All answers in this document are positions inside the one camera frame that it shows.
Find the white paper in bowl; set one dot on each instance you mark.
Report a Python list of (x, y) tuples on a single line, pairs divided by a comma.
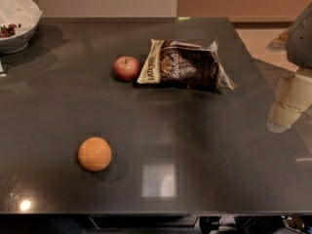
[(23, 12)]

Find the white bowl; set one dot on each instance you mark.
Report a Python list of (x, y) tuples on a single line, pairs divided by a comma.
[(19, 41)]

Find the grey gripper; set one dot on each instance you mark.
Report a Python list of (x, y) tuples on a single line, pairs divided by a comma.
[(300, 46)]

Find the red berries in bowl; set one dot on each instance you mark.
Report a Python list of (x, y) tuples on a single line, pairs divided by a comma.
[(8, 30)]

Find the brown chip bag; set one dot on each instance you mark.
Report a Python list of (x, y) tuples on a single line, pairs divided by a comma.
[(183, 64)]

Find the red apple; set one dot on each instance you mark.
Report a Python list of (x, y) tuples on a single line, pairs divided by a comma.
[(126, 68)]

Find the orange fruit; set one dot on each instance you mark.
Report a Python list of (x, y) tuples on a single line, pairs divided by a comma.
[(94, 154)]

